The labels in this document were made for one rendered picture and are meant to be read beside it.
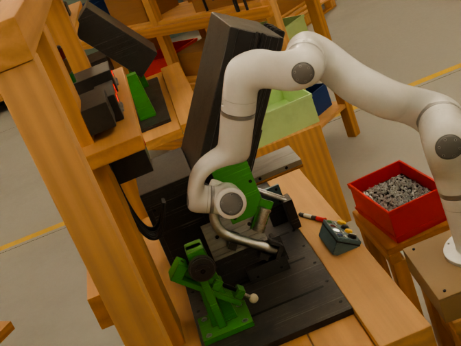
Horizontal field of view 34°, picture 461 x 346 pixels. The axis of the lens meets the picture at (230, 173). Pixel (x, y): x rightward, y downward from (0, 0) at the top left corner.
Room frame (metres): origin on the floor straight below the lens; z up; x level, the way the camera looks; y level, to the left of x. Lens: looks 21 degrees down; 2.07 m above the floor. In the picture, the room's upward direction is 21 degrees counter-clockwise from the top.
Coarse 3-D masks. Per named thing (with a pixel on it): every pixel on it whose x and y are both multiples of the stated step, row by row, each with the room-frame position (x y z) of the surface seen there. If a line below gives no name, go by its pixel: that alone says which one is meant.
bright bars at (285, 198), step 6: (264, 192) 2.30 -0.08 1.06; (270, 192) 2.33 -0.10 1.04; (276, 198) 2.30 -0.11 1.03; (282, 198) 2.31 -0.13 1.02; (288, 198) 2.31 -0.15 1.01; (282, 204) 2.35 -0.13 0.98; (288, 204) 2.29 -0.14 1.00; (288, 210) 2.29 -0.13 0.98; (294, 210) 2.29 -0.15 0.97; (288, 216) 2.30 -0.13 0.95; (294, 216) 2.29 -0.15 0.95; (294, 222) 2.29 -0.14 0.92; (294, 228) 2.29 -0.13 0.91
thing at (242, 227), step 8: (208, 224) 2.17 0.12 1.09; (224, 224) 2.16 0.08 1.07; (232, 224) 2.16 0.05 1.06; (240, 224) 2.16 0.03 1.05; (248, 224) 2.15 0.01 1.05; (208, 232) 2.16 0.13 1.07; (240, 232) 2.15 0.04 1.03; (248, 232) 2.15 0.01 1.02; (256, 232) 2.15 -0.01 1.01; (264, 232) 2.15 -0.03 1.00; (208, 240) 2.15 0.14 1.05; (216, 240) 2.15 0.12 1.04; (224, 240) 2.14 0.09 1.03; (264, 240) 2.14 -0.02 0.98; (216, 248) 2.14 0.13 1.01; (224, 248) 2.14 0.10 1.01; (240, 248) 2.14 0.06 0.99; (216, 256) 2.14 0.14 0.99; (224, 256) 2.14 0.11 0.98
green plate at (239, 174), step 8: (224, 168) 2.19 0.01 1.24; (232, 168) 2.19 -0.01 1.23; (240, 168) 2.19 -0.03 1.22; (248, 168) 2.19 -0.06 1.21; (216, 176) 2.18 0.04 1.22; (224, 176) 2.18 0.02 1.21; (232, 176) 2.18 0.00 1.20; (240, 176) 2.18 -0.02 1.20; (248, 176) 2.18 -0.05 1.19; (240, 184) 2.17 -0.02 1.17; (248, 184) 2.17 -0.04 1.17; (256, 184) 2.17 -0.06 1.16; (248, 192) 2.17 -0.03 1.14; (256, 192) 2.16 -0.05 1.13; (248, 200) 2.16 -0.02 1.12; (256, 200) 2.16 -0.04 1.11; (248, 208) 2.15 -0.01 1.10; (256, 208) 2.15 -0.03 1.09; (240, 216) 2.15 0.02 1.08; (248, 216) 2.15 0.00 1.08
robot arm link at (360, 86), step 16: (304, 32) 1.86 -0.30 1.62; (288, 48) 1.80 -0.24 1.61; (320, 48) 1.79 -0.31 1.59; (336, 48) 1.84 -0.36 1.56; (336, 64) 1.81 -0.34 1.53; (352, 64) 1.79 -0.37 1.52; (320, 80) 1.85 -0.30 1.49; (336, 80) 1.79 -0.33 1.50; (352, 80) 1.75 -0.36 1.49; (368, 80) 1.74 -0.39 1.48; (384, 80) 1.75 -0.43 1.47; (352, 96) 1.75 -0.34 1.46; (368, 96) 1.74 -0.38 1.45; (384, 96) 1.73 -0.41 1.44; (400, 96) 1.74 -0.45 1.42; (416, 96) 1.77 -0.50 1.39; (432, 96) 1.79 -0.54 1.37; (448, 96) 1.80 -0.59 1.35; (368, 112) 1.76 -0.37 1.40; (384, 112) 1.74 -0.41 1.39; (400, 112) 1.75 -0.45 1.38; (416, 112) 1.78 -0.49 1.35; (416, 128) 1.80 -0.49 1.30
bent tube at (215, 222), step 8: (216, 216) 2.12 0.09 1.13; (216, 224) 2.11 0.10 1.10; (216, 232) 2.11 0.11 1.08; (224, 232) 2.11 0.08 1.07; (232, 232) 2.11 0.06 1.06; (232, 240) 2.10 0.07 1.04; (240, 240) 2.10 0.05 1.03; (248, 240) 2.10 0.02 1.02; (256, 240) 2.10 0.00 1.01; (256, 248) 2.09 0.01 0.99; (264, 248) 2.09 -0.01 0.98; (272, 248) 2.09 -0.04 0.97
